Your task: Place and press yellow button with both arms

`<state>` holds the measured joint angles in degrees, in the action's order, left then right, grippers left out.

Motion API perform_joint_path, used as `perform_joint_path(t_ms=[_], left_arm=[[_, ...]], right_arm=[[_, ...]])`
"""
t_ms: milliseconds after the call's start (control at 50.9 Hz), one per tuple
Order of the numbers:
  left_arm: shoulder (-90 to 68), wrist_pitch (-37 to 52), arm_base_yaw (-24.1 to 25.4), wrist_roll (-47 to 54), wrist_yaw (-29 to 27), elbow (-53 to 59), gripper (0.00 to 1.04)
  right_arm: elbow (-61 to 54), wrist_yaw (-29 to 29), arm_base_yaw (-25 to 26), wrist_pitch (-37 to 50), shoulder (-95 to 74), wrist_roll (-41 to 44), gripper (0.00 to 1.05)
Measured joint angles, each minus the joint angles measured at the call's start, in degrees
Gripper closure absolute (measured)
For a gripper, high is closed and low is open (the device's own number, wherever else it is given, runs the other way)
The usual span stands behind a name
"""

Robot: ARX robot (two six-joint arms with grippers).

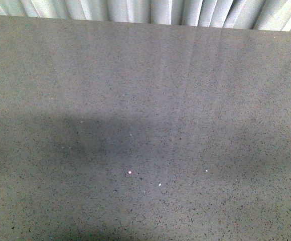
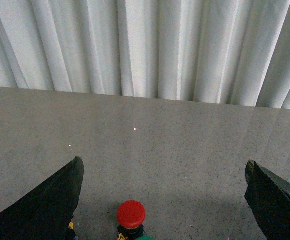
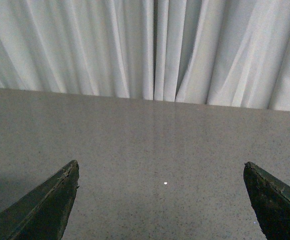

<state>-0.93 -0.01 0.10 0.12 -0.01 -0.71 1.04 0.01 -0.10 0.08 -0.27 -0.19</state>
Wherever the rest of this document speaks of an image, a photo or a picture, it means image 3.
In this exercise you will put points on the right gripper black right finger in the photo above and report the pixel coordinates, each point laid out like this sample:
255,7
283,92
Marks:
270,200

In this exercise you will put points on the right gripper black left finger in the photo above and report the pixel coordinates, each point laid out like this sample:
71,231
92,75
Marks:
43,213

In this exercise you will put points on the white pleated curtain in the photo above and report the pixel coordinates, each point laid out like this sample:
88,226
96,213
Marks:
215,52

